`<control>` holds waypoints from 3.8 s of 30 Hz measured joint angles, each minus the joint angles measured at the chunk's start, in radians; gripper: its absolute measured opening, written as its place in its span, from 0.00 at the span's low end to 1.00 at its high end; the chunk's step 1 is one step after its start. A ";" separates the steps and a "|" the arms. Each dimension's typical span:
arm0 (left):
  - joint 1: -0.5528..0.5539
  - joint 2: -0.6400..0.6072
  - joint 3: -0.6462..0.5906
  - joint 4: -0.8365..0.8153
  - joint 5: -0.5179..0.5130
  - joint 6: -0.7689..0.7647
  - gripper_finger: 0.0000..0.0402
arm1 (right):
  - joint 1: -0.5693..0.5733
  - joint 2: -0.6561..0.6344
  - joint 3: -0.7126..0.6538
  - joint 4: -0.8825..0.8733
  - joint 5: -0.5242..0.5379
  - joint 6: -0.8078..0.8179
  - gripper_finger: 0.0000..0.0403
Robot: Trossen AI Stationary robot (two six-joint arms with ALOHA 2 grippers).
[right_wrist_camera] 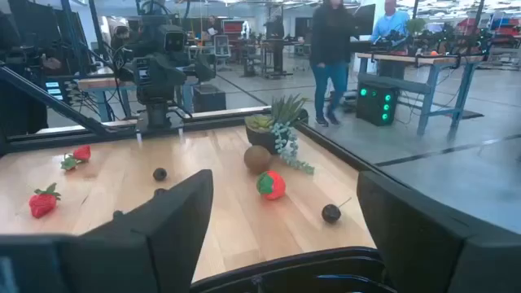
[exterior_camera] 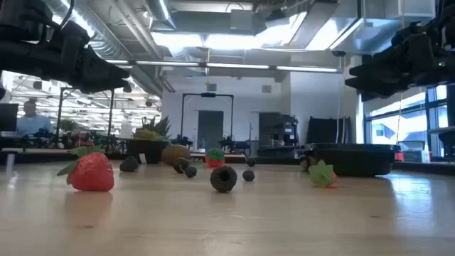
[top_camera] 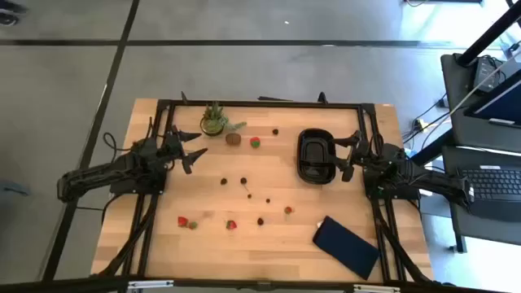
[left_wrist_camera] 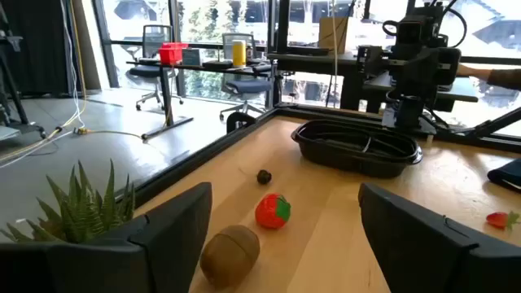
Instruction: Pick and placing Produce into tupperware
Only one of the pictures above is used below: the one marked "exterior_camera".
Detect silver ventilation duct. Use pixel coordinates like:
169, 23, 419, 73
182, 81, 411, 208
44, 0, 177, 97

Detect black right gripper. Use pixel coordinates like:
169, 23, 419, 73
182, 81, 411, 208
344, 20, 455, 103

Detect red strawberry green leaves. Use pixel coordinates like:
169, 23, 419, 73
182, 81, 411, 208
205, 148, 226, 169
308, 159, 338, 188
56, 145, 115, 193

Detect dark background monitor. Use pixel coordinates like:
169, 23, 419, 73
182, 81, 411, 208
0, 102, 19, 132

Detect dark equipment cabinet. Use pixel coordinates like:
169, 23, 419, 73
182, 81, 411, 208
258, 112, 299, 149

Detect person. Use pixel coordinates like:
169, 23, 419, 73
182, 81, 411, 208
16, 100, 53, 137

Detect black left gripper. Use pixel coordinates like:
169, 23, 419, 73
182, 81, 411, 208
0, 20, 133, 95

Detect blackberry with stem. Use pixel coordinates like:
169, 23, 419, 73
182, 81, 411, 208
173, 157, 191, 174

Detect brown kiwi fruit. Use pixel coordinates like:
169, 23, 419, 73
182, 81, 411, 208
161, 144, 192, 166

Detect green succulent in black pot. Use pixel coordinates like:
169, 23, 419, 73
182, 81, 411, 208
126, 115, 171, 165

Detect black blackberry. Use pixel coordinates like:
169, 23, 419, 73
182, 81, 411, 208
119, 156, 139, 173
209, 165, 238, 193

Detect black frame with camera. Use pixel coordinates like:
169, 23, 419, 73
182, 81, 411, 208
180, 92, 235, 140

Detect black plastic tupperware container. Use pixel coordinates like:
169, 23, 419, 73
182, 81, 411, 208
300, 142, 401, 178

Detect black standing panel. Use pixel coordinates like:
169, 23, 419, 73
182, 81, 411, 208
306, 116, 351, 145

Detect black robot station frame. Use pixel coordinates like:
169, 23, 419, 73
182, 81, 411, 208
55, 87, 115, 152

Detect grey door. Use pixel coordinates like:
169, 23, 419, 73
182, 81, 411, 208
197, 110, 225, 151

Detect white bottle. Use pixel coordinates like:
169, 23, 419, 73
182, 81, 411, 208
119, 120, 132, 139

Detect grey box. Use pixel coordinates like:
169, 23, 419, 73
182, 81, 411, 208
403, 149, 427, 163

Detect long ceiling light strip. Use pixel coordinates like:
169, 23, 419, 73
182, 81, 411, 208
105, 59, 343, 74

